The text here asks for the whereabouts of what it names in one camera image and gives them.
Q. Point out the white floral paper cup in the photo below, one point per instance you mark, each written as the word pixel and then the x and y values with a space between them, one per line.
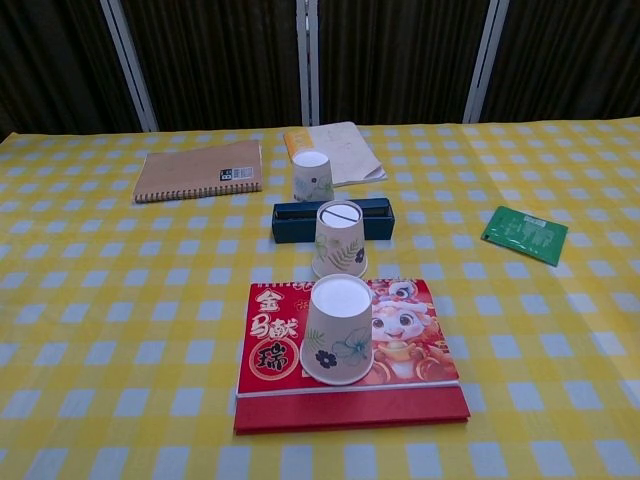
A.
pixel 340 325
pixel 312 175

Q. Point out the floral paper cup lined bottom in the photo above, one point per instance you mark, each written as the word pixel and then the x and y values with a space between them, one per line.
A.
pixel 340 240

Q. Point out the red desk calendar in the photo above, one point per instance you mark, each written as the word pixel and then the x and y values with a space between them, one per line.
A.
pixel 410 350

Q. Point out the dark blue long box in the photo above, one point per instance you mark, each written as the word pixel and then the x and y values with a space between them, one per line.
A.
pixel 380 220

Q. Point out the yellow and white booklet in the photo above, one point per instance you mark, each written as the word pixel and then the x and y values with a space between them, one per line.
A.
pixel 350 150

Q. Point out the brown spiral notebook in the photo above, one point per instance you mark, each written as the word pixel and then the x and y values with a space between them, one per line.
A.
pixel 190 170

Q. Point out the dark ribbed screen panel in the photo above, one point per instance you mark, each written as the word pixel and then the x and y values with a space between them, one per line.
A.
pixel 50 65
pixel 575 60
pixel 395 60
pixel 215 60

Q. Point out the green foil packet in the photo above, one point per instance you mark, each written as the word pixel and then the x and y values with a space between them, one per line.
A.
pixel 525 235

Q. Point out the yellow checkered tablecloth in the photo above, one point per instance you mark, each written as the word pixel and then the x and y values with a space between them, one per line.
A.
pixel 100 300

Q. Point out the white screen frame post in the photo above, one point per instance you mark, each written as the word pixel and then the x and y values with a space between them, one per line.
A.
pixel 130 65
pixel 485 60
pixel 307 60

